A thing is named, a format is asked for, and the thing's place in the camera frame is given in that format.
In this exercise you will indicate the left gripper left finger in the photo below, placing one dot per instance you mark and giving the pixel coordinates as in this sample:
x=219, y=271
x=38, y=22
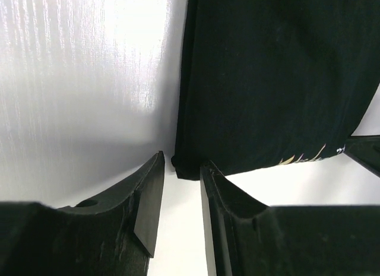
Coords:
x=111, y=233

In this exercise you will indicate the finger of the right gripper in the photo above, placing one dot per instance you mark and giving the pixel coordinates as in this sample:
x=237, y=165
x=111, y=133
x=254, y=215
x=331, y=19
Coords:
x=365, y=150

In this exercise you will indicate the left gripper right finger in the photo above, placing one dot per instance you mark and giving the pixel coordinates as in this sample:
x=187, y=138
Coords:
x=243, y=236

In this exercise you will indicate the black t-shirt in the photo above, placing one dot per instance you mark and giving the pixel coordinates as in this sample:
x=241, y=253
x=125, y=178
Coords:
x=273, y=82

